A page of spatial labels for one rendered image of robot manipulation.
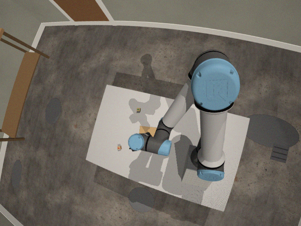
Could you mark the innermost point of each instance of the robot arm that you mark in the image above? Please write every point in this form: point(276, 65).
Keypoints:
point(213, 85)

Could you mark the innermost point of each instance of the tan flat mat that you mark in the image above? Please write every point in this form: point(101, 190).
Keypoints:
point(144, 129)

